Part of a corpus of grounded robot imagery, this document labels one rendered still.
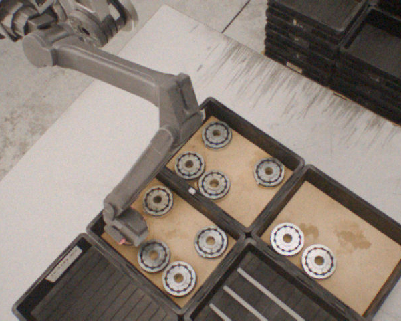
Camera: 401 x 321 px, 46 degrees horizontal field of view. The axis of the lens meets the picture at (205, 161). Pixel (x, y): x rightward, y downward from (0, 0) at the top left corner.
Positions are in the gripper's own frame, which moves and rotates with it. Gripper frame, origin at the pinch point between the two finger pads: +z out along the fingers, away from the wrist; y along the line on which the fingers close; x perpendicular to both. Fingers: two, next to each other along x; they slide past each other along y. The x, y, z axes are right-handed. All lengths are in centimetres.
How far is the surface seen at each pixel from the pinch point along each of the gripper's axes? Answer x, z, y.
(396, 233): -63, -2, 51
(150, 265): -12.8, 0.1, -4.2
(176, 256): -16.3, 3.6, 3.0
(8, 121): 126, 98, -4
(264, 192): -24.3, 5.8, 37.1
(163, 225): -6.3, 4.8, 7.7
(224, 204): -16.7, 5.5, 25.6
